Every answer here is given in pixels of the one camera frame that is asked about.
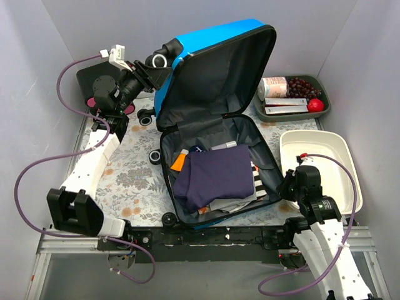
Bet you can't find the blue fish-print kids suitcase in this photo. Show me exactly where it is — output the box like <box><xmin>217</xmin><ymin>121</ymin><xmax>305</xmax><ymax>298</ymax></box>
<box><xmin>154</xmin><ymin>19</ymin><xmax>283</xmax><ymax>213</ymax></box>

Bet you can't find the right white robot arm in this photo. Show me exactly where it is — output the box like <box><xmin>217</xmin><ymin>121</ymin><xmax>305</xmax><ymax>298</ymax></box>
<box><xmin>278</xmin><ymin>166</ymin><xmax>375</xmax><ymax>299</ymax></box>

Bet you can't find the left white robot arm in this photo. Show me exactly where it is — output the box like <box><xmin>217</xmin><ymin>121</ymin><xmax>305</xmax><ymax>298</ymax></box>
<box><xmin>47</xmin><ymin>54</ymin><xmax>171</xmax><ymax>250</ymax></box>

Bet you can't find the black white striped garment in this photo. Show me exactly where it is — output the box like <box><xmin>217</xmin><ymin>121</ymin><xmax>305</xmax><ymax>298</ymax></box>
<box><xmin>251</xmin><ymin>161</ymin><xmax>267</xmax><ymax>201</ymax></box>

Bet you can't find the black pink mini drawer chest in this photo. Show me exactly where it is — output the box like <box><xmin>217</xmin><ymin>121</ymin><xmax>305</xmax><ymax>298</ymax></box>
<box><xmin>76</xmin><ymin>62</ymin><xmax>129</xmax><ymax>116</ymax></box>

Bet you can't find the white plastic basin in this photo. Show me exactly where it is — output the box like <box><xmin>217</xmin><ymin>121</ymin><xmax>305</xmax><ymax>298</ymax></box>
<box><xmin>279</xmin><ymin>130</ymin><xmax>363</xmax><ymax>215</ymax></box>

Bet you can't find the grey folded garment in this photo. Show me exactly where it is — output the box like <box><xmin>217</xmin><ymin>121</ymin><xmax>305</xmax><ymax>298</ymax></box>
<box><xmin>197</xmin><ymin>196</ymin><xmax>258</xmax><ymax>214</ymax></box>

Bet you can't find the lower white toothpaste box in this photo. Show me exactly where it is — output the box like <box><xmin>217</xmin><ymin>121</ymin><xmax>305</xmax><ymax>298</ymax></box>
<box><xmin>264</xmin><ymin>106</ymin><xmax>309</xmax><ymax>116</ymax></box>

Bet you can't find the white toothpaste box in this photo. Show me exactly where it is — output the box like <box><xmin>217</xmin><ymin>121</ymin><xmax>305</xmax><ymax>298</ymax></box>
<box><xmin>264</xmin><ymin>106</ymin><xmax>309</xmax><ymax>116</ymax></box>
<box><xmin>264</xmin><ymin>97</ymin><xmax>308</xmax><ymax>106</ymax></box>

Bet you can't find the dark navy folded garment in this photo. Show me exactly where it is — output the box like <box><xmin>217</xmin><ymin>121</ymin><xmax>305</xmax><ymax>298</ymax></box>
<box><xmin>172</xmin><ymin>144</ymin><xmax>255</xmax><ymax>213</ymax></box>

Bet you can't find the red apple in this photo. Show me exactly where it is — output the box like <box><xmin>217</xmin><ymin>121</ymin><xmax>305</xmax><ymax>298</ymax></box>
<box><xmin>307</xmin><ymin>98</ymin><xmax>325</xmax><ymax>113</ymax></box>

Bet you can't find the dark green plastic tray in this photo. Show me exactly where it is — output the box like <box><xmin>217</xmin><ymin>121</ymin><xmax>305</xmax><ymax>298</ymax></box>
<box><xmin>252</xmin><ymin>75</ymin><xmax>331</xmax><ymax>122</ymax></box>

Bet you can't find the upper white toothpaste box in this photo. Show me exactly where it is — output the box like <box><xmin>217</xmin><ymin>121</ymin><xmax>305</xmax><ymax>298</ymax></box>
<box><xmin>264</xmin><ymin>97</ymin><xmax>308</xmax><ymax>106</ymax></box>

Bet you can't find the orange tube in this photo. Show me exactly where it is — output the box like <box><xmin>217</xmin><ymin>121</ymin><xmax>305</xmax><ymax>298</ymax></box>
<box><xmin>170</xmin><ymin>149</ymin><xmax>189</xmax><ymax>172</ymax></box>

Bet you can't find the dark red grape bunch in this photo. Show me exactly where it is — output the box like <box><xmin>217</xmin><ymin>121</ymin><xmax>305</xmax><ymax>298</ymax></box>
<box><xmin>286</xmin><ymin>77</ymin><xmax>322</xmax><ymax>101</ymax></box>

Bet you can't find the white pink tissue roll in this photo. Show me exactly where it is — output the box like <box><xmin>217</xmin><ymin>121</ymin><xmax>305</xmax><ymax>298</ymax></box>
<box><xmin>257</xmin><ymin>76</ymin><xmax>288</xmax><ymax>101</ymax></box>

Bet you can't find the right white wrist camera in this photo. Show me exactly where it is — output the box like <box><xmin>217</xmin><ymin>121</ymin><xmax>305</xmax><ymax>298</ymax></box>
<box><xmin>296</xmin><ymin>153</ymin><xmax>311</xmax><ymax>166</ymax></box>

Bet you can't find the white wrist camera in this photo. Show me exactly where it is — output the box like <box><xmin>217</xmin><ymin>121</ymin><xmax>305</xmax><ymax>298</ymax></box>
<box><xmin>99</xmin><ymin>44</ymin><xmax>133</xmax><ymax>72</ymax></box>
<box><xmin>296</xmin><ymin>153</ymin><xmax>311</xmax><ymax>166</ymax></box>

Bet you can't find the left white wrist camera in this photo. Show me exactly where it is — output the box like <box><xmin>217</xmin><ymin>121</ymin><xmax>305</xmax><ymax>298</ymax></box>
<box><xmin>99</xmin><ymin>44</ymin><xmax>133</xmax><ymax>72</ymax></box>

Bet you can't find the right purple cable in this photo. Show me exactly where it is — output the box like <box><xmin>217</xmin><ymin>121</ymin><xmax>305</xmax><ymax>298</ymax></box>
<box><xmin>257</xmin><ymin>152</ymin><xmax>358</xmax><ymax>296</ymax></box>

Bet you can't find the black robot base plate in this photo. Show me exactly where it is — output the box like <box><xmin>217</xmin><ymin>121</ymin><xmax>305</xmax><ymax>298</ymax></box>
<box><xmin>97</xmin><ymin>225</ymin><xmax>306</xmax><ymax>269</ymax></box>

